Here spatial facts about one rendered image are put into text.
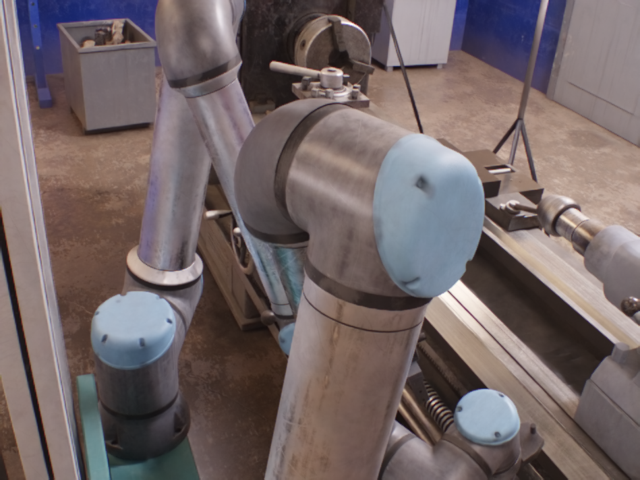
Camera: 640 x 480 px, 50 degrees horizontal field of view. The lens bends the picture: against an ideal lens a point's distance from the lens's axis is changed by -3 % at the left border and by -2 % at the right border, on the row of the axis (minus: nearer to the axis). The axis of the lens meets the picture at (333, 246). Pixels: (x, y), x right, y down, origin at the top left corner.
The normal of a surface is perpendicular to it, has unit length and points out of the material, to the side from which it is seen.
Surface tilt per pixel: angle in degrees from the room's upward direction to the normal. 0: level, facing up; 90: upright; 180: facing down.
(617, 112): 90
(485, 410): 19
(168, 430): 70
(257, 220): 114
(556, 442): 36
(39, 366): 90
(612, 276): 86
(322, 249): 80
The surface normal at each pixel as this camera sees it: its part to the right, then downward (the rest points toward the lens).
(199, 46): 0.19, 0.07
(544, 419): -0.47, -0.60
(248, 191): -0.81, 0.40
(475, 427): -0.16, -0.70
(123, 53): 0.50, 0.48
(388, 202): -0.52, -0.18
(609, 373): -0.76, -0.27
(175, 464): 0.07, -0.85
